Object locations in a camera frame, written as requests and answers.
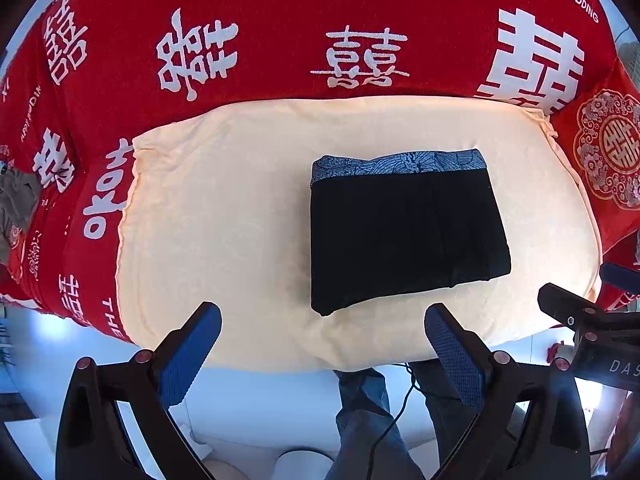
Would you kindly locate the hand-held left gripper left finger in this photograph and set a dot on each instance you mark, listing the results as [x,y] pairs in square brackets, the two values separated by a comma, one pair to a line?
[187,360]

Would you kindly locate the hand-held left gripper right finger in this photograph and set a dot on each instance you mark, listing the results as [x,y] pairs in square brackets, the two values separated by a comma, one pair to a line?
[455,355]

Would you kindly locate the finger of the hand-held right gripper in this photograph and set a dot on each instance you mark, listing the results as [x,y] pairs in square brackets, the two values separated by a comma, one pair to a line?
[622,277]
[570,307]

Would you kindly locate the black pants with patterned waistband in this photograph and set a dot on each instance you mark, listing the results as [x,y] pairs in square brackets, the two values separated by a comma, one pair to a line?
[400,235]

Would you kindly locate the small red object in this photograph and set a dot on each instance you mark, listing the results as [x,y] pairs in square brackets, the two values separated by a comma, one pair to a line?
[556,352]

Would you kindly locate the person's right leg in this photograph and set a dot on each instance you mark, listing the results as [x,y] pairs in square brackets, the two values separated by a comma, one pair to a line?
[440,410]

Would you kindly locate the person's legs in jeans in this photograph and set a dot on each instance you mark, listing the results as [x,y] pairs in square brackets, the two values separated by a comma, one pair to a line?
[365,410]

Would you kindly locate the cream towel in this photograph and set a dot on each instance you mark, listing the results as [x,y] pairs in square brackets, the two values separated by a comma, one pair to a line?
[225,235]

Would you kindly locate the red cloth with round ornament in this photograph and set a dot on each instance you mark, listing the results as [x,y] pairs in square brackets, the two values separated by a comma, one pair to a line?
[612,145]

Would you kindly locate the grey cloth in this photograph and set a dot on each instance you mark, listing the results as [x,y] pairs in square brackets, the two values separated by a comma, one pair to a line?
[17,210]

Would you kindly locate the red printed blanket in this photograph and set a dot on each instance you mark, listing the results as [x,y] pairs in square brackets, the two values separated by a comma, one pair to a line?
[300,10]

